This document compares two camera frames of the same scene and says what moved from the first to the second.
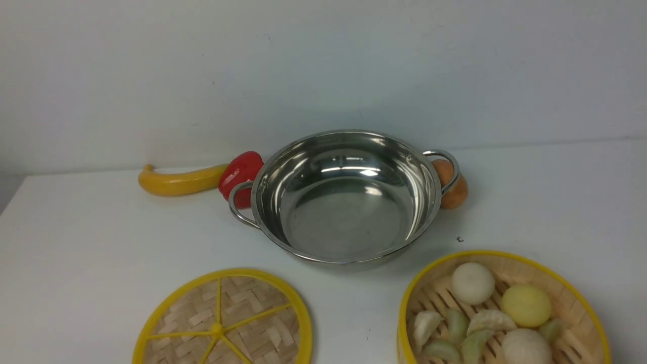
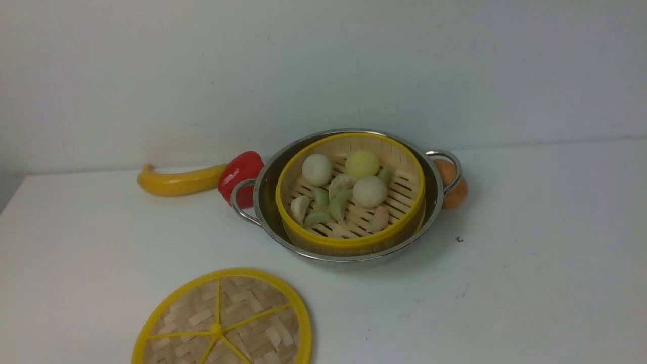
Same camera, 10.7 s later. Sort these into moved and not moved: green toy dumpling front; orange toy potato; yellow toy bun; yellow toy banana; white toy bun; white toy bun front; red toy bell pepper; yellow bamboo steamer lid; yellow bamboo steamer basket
Moved: white toy bun; green toy dumpling front; yellow bamboo steamer basket; yellow toy bun; white toy bun front
Not moved: orange toy potato; yellow bamboo steamer lid; yellow toy banana; red toy bell pepper
